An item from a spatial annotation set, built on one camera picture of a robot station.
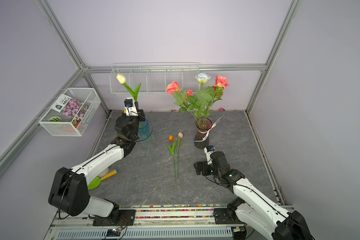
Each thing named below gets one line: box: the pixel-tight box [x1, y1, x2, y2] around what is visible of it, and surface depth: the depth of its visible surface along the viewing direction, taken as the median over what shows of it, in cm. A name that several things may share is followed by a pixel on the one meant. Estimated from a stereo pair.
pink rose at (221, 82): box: [207, 74, 230, 118], surface depth 76 cm
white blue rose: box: [195, 72, 211, 121], surface depth 77 cm
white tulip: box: [116, 73, 142, 102], surface depth 68 cm
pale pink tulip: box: [177, 132, 184, 180], surface depth 101 cm
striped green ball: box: [48, 116, 62, 122], surface depth 72 cm
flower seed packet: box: [50, 94, 90, 121], surface depth 75 cm
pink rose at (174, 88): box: [166, 81, 198, 121], surface depth 79 cm
